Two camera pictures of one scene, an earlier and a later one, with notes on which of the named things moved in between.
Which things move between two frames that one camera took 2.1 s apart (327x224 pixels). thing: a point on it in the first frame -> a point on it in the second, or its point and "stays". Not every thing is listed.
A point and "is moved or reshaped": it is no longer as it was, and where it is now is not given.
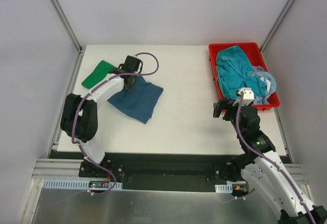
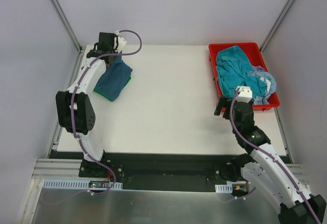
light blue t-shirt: [271, 82] stays
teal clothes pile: [233, 66] stays
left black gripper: [129, 81] -> [110, 59]
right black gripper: [226, 107] stays
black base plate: [154, 172] stays
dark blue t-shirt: [140, 102] is moved or reshaped
